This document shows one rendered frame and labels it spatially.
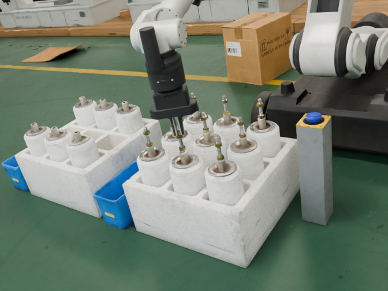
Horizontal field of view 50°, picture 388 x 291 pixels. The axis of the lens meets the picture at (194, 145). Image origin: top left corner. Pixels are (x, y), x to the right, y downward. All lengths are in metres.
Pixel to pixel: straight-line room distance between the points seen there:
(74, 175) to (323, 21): 0.90
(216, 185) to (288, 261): 0.28
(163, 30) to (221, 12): 2.43
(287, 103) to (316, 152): 0.43
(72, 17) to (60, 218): 3.25
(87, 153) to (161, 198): 0.35
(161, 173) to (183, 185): 0.10
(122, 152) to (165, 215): 0.36
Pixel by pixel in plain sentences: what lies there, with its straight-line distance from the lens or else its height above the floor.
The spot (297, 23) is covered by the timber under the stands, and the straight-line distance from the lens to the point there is 3.04.
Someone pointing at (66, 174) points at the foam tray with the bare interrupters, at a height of 0.16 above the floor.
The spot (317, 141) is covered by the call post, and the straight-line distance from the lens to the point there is 1.09.
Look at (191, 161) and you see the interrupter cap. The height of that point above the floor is 0.25.
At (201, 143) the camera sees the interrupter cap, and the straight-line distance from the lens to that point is 1.19.
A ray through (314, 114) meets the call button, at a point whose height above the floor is 0.33.
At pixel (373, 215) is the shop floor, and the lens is 1.29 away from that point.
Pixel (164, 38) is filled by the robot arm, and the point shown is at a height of 0.60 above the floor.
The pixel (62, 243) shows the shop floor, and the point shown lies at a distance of 1.41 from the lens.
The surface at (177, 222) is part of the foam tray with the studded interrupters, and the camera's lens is 1.17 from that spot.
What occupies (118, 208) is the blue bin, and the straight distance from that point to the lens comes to 1.30.
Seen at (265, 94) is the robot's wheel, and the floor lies 0.20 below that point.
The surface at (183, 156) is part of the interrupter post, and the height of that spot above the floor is 0.27.
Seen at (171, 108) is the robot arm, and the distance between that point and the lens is 1.03.
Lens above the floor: 0.81
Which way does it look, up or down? 28 degrees down
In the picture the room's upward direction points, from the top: 11 degrees counter-clockwise
